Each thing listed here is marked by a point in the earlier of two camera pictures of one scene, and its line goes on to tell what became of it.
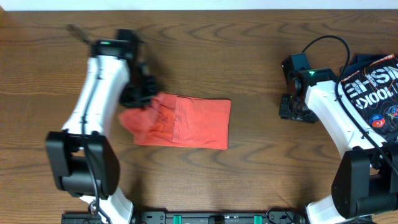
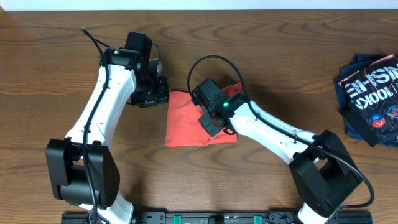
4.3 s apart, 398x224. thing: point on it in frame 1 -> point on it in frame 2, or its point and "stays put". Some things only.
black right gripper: x=285 y=112 -> x=205 y=121
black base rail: x=204 y=217 stays put
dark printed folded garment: x=370 y=84 stays put
